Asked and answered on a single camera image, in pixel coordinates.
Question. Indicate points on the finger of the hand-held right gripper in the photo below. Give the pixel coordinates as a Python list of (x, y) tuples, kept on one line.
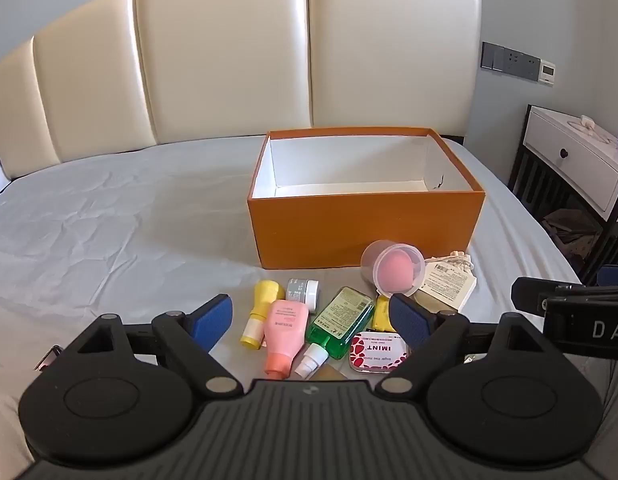
[(531, 295)]

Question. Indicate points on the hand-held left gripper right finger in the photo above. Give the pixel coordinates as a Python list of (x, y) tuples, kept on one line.
[(409, 322)]

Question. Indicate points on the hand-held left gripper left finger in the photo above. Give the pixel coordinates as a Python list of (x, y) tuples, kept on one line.
[(209, 325)]

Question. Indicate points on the red patterned white tin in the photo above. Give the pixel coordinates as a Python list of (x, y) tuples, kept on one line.
[(376, 352)]

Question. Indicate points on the pink makeup sponge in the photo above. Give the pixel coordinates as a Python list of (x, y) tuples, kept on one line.
[(401, 272)]

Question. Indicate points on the yellow bottle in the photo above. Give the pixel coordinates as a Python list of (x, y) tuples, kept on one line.
[(261, 305)]

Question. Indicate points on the clear plastic cup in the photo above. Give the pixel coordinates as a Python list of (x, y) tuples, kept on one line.
[(371, 265)]

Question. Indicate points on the green liquid bottle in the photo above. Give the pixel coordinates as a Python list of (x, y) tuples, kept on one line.
[(339, 320)]

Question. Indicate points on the pink squeeze bottle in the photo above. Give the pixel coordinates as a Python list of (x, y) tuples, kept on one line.
[(286, 327)]

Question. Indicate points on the small grey jar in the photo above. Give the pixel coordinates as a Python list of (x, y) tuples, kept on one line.
[(304, 290)]

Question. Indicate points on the orange cardboard box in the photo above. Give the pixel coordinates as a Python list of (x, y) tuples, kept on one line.
[(364, 230)]

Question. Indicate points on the yellow packet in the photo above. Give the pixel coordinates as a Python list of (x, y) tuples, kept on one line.
[(381, 315)]

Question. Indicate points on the brown card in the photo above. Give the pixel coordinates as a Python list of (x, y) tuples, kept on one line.
[(331, 372)]

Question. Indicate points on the grey bed sheet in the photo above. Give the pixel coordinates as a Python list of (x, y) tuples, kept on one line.
[(114, 235)]

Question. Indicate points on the white and black nightstand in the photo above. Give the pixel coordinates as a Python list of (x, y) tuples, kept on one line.
[(564, 160)]

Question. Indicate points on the small dark shiny device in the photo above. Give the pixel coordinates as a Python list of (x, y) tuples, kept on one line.
[(48, 357)]

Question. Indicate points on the cream leather headboard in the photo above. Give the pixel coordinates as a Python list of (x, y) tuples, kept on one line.
[(214, 60)]

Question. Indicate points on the white wall thermostat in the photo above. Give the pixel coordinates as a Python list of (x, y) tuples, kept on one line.
[(547, 71)]

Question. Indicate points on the grey wall switch panel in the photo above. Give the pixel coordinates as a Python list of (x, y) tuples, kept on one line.
[(509, 61)]

